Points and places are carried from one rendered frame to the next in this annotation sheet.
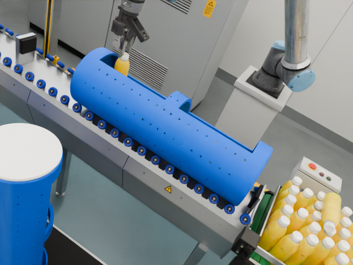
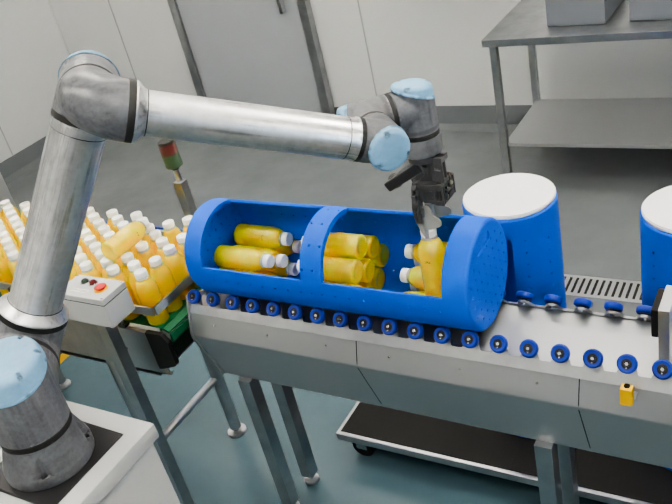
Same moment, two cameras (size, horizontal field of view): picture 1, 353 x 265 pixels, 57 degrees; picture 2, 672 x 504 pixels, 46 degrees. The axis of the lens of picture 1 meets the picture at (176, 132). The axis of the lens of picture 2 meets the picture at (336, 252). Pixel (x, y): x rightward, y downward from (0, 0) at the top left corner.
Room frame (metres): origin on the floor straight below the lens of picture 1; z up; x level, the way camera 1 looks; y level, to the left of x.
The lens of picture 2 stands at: (2.90, 0.75, 2.19)
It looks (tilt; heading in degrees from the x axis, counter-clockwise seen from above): 30 degrees down; 202
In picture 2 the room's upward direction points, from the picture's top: 14 degrees counter-clockwise
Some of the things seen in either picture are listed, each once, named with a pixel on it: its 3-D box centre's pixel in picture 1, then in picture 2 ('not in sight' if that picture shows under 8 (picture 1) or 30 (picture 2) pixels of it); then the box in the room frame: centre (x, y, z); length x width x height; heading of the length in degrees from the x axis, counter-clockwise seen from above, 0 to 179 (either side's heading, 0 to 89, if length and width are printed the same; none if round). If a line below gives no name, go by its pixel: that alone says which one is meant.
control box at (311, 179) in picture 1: (315, 179); (95, 300); (1.25, -0.69, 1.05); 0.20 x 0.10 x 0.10; 75
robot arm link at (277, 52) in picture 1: (281, 58); (18, 388); (1.91, -0.39, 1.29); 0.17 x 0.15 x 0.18; 30
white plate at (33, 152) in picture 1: (20, 150); (508, 195); (0.74, 0.48, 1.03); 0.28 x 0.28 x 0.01
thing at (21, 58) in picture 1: (26, 50); (664, 325); (1.36, 0.87, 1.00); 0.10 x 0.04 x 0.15; 165
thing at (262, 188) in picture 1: (254, 199); not in sight; (1.03, -0.42, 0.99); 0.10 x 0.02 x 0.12; 165
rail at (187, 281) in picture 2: (268, 213); (194, 274); (1.01, -0.50, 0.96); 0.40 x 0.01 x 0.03; 165
